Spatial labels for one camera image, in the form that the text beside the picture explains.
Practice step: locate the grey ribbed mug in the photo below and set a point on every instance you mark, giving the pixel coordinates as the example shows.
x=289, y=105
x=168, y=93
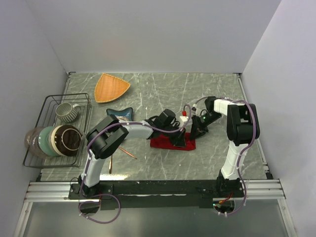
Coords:
x=67, y=112

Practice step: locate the copper spoon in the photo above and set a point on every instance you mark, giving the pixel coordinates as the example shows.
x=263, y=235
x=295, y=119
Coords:
x=111, y=165

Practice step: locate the aluminium frame rail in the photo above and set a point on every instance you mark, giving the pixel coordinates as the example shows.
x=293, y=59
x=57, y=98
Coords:
x=59, y=191

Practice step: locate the clear glass bowl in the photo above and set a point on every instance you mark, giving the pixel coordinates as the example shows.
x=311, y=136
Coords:
x=32, y=144

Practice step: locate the copper fork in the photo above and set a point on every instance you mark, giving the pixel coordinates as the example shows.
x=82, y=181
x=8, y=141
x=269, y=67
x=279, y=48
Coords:
x=128, y=153

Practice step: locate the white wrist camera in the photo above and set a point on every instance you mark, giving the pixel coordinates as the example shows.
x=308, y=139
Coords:
x=196, y=111
x=185, y=120

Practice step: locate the green ceramic bowl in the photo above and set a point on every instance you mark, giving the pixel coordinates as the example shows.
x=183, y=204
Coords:
x=43, y=141

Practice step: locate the red cloth napkin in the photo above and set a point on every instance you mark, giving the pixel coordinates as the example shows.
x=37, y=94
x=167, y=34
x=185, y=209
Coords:
x=162, y=142

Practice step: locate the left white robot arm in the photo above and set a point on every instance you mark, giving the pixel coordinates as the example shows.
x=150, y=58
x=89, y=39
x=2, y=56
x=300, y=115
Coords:
x=105, y=138

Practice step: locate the black wire dish rack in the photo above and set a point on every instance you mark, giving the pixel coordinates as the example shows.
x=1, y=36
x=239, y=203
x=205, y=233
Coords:
x=48, y=117

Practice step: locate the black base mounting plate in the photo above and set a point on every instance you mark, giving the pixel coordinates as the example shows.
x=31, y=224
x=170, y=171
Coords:
x=156, y=193

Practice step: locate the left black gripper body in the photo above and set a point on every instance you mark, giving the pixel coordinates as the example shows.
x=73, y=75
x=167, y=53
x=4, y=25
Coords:
x=169, y=128

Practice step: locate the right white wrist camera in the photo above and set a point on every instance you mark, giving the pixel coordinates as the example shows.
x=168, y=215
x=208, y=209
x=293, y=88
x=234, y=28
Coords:
x=196, y=111

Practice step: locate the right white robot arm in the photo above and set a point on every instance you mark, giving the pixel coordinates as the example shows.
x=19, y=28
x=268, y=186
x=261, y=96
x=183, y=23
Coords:
x=242, y=129

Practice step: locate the blue star-shaped dish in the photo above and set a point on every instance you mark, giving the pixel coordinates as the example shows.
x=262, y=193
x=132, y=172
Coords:
x=125, y=114

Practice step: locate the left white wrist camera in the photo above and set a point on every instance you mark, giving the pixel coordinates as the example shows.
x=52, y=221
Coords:
x=185, y=120

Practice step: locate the orange woven basket tray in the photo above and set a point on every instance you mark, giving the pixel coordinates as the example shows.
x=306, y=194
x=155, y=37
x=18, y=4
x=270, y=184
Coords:
x=109, y=88

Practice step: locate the brown cream ceramic bowl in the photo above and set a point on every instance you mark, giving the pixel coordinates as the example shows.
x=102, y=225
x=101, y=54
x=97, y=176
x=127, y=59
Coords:
x=65, y=140

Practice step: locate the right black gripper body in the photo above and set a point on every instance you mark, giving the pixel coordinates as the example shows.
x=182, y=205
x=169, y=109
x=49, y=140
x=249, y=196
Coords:
x=208, y=118

